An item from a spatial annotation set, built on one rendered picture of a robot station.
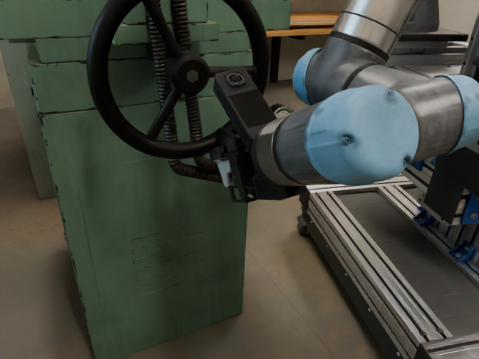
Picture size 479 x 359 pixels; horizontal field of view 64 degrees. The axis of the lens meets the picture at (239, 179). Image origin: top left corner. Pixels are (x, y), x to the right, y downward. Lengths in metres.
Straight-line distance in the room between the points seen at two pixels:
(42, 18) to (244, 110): 0.41
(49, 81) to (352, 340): 1.04
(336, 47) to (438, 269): 0.92
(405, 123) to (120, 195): 0.66
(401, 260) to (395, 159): 0.96
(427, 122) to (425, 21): 0.88
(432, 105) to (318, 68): 0.16
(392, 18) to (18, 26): 0.56
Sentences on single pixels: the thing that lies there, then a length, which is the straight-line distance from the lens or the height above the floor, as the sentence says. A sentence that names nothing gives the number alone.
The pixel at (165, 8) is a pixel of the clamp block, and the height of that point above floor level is 0.89.
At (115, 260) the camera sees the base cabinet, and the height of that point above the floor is 0.34.
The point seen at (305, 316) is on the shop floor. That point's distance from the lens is 1.30.
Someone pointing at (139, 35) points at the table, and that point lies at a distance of 0.67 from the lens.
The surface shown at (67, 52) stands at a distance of 0.76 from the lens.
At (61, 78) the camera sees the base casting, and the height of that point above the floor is 0.77.
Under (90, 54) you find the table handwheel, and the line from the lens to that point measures 0.57.
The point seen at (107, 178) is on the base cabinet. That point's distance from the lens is 0.84.
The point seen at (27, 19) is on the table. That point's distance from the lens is 0.75.
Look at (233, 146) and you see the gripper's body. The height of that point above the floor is 0.76.
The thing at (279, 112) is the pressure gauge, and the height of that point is 0.68.
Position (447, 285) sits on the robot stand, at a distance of 1.23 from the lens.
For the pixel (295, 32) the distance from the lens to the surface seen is 3.29.
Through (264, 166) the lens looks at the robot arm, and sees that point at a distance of 0.39.
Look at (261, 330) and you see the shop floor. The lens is 1.24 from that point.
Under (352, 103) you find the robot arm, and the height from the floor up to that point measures 0.87.
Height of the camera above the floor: 0.95
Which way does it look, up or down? 29 degrees down
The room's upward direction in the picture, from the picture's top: 2 degrees clockwise
